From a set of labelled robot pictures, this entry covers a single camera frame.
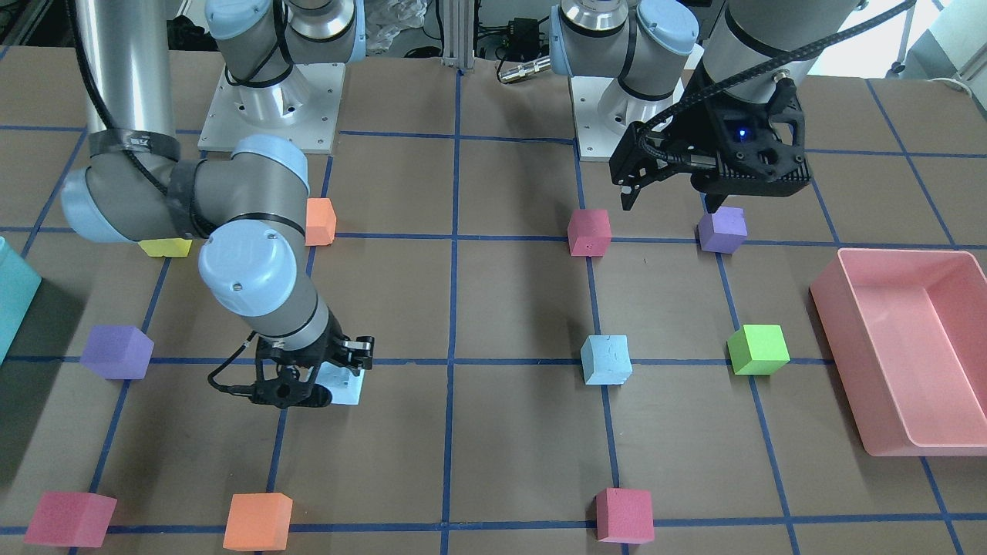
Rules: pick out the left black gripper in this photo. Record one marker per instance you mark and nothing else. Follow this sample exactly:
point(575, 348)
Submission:
point(700, 132)

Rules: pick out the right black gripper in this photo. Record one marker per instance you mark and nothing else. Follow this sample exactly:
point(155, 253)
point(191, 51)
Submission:
point(318, 357)

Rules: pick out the light blue block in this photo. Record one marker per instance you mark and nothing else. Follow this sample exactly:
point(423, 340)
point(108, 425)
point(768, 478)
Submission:
point(344, 386)
point(606, 360)

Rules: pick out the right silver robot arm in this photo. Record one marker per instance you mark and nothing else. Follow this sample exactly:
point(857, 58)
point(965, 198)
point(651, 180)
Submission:
point(249, 211)

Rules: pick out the pink block upper middle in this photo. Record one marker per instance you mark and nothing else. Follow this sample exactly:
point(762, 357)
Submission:
point(589, 233)

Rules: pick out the pink block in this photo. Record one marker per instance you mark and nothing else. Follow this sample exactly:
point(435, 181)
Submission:
point(589, 233)
point(70, 519)
point(624, 516)

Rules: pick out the purple block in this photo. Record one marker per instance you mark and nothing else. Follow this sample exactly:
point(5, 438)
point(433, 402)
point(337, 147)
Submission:
point(723, 231)
point(117, 352)

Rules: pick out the orange block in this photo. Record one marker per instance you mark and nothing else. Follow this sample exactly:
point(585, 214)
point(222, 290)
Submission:
point(258, 522)
point(320, 223)

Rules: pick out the yellow foam block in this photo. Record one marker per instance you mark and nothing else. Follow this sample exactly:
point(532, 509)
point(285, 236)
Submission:
point(169, 247)

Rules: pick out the black power adapter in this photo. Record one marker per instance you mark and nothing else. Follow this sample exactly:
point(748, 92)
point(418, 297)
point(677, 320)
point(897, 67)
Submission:
point(523, 33)

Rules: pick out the green foam block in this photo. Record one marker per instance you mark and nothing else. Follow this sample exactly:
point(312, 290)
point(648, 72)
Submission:
point(757, 350)

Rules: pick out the teal plastic bin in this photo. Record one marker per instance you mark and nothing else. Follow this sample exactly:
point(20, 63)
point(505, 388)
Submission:
point(19, 284)

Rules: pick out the pink plastic bin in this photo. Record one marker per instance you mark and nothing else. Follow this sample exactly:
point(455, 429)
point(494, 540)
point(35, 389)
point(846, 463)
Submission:
point(907, 331)

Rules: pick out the pink block lower middle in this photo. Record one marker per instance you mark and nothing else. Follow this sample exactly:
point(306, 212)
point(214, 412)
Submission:
point(624, 516)

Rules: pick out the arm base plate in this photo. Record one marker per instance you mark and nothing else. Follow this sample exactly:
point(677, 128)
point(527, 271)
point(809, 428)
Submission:
point(602, 111)
point(303, 110)

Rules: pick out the silver cable connector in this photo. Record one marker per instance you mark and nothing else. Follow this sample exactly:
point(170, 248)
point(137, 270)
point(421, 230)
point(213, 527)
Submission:
point(524, 71)

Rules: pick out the aluminium frame post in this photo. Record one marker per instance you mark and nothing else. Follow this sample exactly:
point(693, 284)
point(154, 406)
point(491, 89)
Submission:
point(458, 19)

